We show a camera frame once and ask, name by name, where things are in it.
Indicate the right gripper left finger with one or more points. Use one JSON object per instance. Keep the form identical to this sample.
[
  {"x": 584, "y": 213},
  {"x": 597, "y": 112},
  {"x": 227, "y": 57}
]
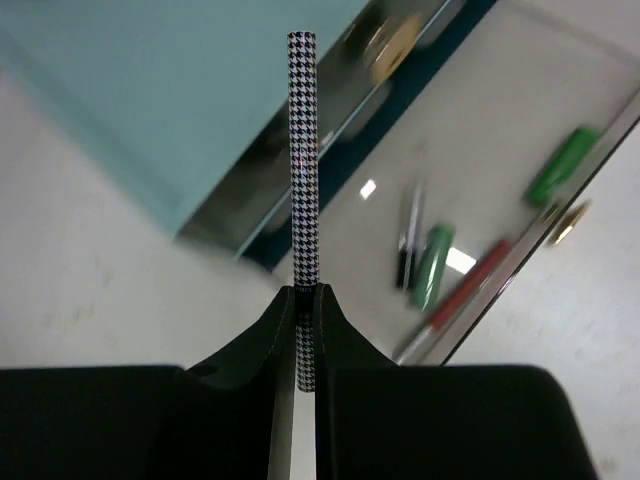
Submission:
[{"x": 227, "y": 417}]

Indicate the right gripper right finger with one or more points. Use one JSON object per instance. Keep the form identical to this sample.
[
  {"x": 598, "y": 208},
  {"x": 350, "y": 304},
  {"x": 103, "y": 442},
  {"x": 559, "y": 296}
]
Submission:
[{"x": 377, "y": 420}]

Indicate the black silver pencil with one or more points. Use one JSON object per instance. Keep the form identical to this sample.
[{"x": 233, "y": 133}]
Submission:
[{"x": 409, "y": 243}]

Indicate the red lip pencil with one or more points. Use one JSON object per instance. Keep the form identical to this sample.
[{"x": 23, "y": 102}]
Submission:
[{"x": 454, "y": 302}]

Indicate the green tube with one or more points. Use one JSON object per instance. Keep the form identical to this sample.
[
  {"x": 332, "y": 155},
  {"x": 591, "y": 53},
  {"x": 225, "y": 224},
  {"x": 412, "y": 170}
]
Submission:
[
  {"x": 431, "y": 268},
  {"x": 561, "y": 166}
]

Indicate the clear acrylic drawer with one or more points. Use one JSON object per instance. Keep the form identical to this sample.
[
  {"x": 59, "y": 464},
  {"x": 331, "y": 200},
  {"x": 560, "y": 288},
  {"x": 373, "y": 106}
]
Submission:
[{"x": 476, "y": 137}]

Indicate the silver eyeliner pencil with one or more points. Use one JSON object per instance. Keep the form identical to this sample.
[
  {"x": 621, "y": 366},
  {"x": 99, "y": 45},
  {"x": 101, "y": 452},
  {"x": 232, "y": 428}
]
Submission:
[{"x": 303, "y": 152}]

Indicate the teal drawer box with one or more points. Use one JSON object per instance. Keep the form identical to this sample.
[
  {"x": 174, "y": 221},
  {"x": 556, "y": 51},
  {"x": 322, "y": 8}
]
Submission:
[{"x": 183, "y": 103}]

